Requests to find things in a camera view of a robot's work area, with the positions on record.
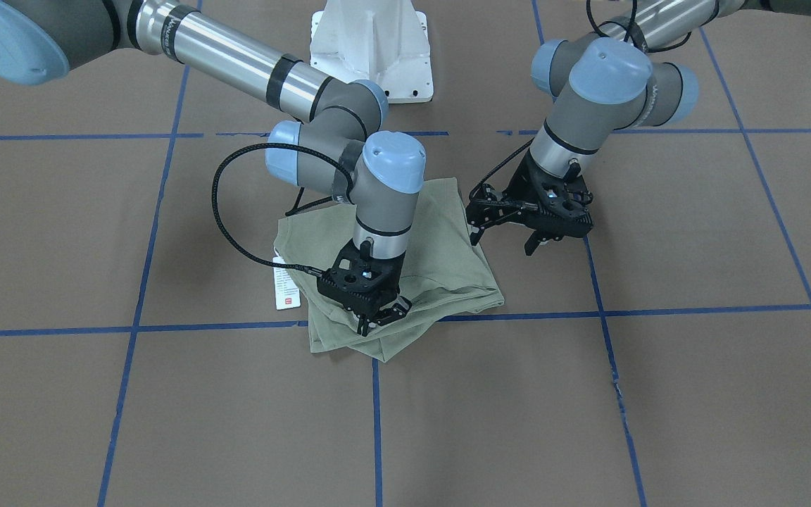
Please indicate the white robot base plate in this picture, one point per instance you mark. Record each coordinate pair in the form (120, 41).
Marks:
(385, 42)

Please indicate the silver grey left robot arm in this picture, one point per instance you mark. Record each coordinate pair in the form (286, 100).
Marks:
(600, 83)

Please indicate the olive green long-sleeve shirt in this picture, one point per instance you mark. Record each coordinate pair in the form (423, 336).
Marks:
(443, 273)

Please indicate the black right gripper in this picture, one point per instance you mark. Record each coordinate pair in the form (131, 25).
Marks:
(391, 275)

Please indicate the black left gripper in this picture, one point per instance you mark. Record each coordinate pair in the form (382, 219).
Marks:
(522, 184)

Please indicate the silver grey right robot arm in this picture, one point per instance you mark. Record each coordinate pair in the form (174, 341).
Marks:
(333, 144)

